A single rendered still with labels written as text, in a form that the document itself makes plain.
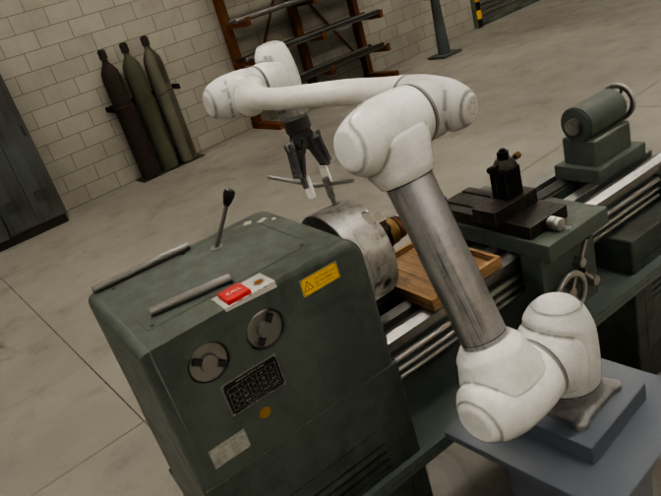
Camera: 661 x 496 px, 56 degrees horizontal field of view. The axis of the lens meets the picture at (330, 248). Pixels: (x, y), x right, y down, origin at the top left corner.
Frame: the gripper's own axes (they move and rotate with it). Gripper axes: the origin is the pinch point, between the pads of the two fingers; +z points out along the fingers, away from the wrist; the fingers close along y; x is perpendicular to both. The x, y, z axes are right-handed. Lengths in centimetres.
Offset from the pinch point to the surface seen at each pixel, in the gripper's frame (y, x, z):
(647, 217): -111, 50, 64
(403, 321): -0.1, 14.5, 45.5
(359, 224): 4.3, 14.4, 11.7
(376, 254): 5.8, 18.1, 20.1
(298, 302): 39.0, 20.3, 16.0
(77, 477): 53, -170, 113
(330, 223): 9.5, 8.8, 8.7
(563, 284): -45, 44, 57
